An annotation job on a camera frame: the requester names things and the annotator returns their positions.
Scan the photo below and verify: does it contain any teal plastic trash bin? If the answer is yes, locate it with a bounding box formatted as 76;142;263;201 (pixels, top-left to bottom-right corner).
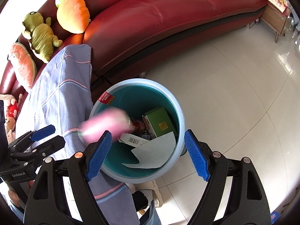
90;79;185;184

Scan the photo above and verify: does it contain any green tea box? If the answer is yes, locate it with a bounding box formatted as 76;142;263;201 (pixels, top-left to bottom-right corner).
142;107;177;139

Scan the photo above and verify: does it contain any wooden side table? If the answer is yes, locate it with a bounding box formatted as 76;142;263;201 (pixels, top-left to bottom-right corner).
260;0;291;43

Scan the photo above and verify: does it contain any green dinosaur plush toy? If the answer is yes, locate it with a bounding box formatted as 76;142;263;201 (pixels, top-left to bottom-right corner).
22;12;63;64

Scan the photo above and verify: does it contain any dark red leather sofa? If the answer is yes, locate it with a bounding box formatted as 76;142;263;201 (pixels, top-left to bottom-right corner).
0;0;269;97

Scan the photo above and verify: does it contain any beige slipper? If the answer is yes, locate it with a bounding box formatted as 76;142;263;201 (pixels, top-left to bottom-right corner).
126;180;164;211

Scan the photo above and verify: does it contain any purple plaid tablecloth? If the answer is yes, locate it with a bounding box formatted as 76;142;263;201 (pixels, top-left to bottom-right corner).
15;44;140;224

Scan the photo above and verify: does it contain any brown teddy bear red shirt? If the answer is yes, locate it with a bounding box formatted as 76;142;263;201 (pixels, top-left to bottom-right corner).
1;94;23;144

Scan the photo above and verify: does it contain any pink paper cup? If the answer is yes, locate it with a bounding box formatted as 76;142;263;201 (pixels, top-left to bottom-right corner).
78;107;134;146

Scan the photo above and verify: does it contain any orange carrot plush toy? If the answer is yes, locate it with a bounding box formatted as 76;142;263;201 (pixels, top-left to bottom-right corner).
55;0;91;34

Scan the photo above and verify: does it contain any white paper towel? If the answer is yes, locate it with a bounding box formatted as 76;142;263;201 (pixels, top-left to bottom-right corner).
122;132;176;169

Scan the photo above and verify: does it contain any pink radish plush toy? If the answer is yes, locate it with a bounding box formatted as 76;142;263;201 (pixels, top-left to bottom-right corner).
8;42;37;92

